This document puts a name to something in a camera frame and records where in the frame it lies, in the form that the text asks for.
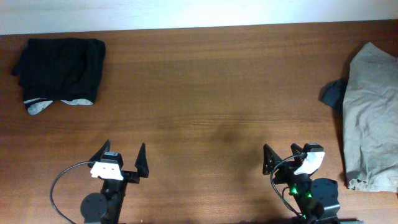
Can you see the folded black garment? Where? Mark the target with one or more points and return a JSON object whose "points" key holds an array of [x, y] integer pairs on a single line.
{"points": [[61, 69]]}

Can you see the dark teal garment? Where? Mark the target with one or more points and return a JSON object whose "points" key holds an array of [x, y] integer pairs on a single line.
{"points": [[332, 94]]}

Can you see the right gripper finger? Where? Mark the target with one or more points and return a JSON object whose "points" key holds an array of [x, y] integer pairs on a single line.
{"points": [[270, 160], [298, 153]]}

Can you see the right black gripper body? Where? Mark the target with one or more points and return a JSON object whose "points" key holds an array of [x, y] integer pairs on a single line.
{"points": [[285, 172]]}

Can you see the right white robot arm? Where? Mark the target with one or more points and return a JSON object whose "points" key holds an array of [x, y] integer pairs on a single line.
{"points": [[312, 201]]}

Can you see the khaki cargo shorts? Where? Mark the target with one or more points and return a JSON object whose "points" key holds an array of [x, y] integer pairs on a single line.
{"points": [[370, 121]]}

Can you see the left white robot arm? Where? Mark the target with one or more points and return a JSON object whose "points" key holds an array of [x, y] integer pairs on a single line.
{"points": [[105, 206]]}

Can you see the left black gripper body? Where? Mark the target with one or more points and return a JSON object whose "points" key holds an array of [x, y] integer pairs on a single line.
{"points": [[130, 175]]}

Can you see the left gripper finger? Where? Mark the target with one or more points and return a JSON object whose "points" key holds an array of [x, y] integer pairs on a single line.
{"points": [[99, 154], [141, 163]]}

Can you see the grey cloth under black garment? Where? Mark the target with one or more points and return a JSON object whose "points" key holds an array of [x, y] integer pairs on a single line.
{"points": [[36, 105]]}

